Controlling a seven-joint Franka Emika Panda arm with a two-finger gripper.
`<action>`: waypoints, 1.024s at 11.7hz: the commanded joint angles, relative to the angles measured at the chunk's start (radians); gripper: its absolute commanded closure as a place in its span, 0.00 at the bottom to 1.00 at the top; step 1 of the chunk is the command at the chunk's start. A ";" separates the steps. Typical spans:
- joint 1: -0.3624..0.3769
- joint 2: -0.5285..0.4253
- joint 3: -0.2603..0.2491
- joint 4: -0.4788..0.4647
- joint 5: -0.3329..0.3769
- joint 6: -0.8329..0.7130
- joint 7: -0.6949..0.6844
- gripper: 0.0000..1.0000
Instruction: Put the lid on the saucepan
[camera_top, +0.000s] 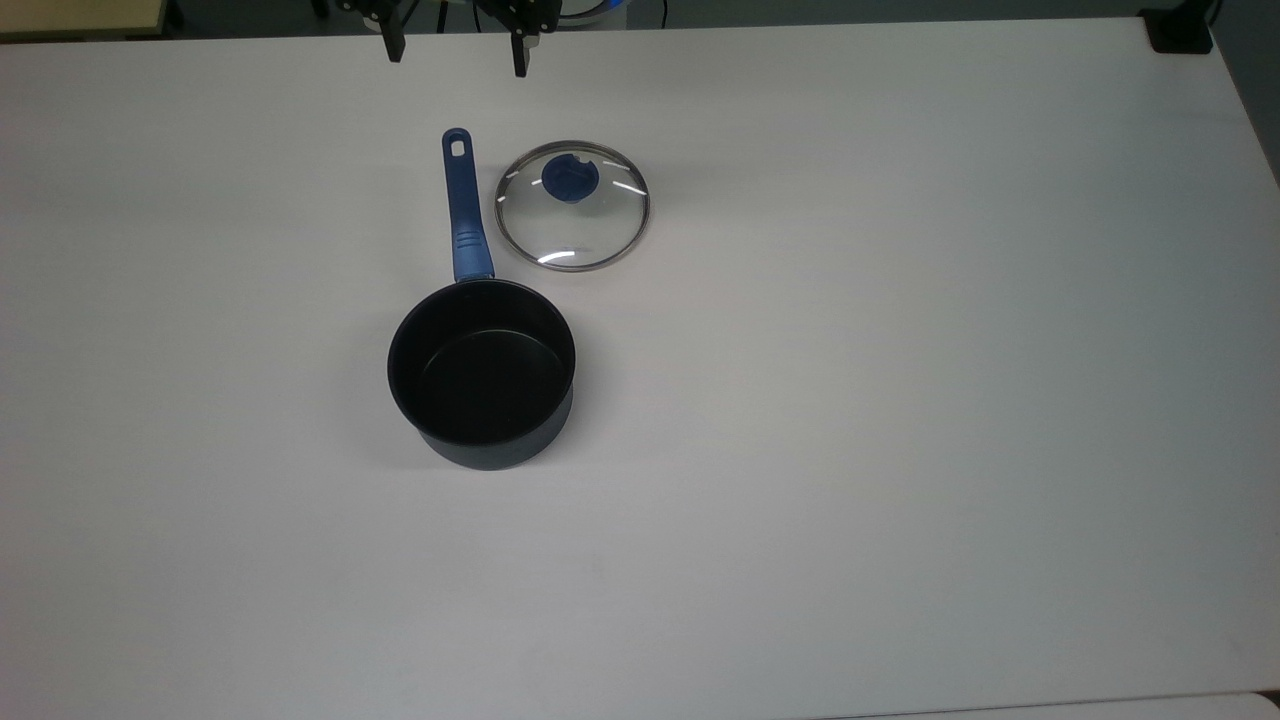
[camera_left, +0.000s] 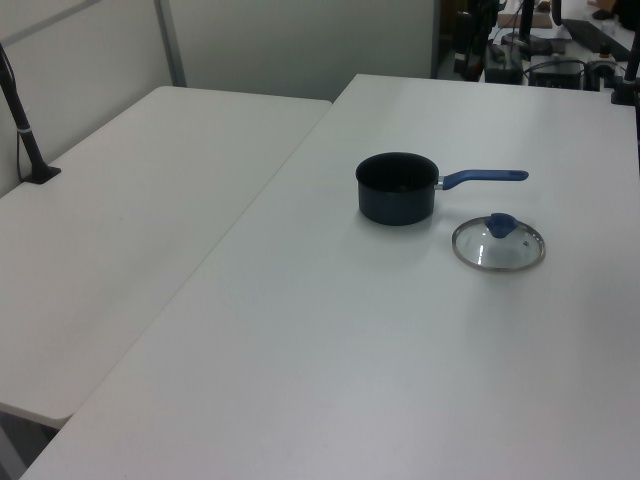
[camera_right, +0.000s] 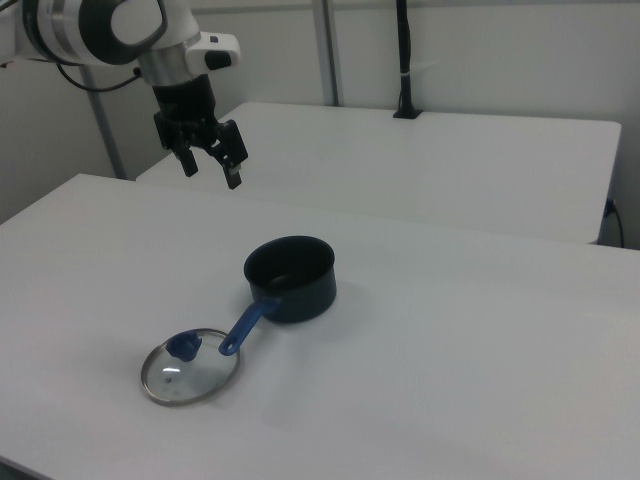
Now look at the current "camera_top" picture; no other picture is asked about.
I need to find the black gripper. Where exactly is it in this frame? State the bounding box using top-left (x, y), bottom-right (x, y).
top-left (333, 0), bottom-right (561, 79)

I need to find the glass lid with blue knob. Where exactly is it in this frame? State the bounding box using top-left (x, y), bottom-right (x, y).
top-left (495, 140), bottom-right (652, 272)

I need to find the wooden table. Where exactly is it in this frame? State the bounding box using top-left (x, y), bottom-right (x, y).
top-left (0, 0), bottom-right (167, 42)

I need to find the black table clamp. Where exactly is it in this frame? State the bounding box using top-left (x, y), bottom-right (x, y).
top-left (1140, 4), bottom-right (1217, 54)

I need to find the black saucepan with blue handle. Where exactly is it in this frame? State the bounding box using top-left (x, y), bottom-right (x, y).
top-left (387, 127), bottom-right (578, 471)

